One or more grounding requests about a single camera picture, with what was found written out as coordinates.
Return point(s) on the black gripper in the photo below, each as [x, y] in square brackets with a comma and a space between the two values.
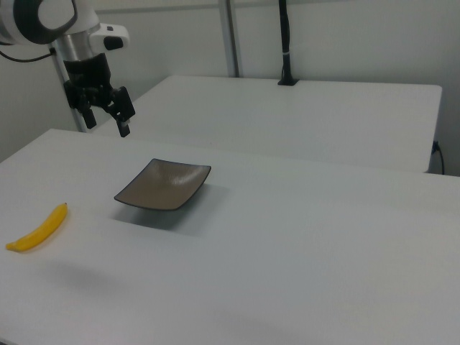
[88, 73]

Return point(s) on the aluminium frame post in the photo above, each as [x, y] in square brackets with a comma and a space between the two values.
[230, 36]

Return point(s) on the white side table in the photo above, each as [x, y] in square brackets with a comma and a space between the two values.
[287, 118]

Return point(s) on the yellow banana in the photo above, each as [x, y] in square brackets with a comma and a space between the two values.
[39, 230]

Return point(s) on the square brown ceramic plate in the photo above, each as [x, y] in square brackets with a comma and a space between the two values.
[161, 187]

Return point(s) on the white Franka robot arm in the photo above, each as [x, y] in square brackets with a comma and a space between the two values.
[21, 21]

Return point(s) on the black pole with base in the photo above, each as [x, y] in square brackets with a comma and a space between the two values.
[285, 36]

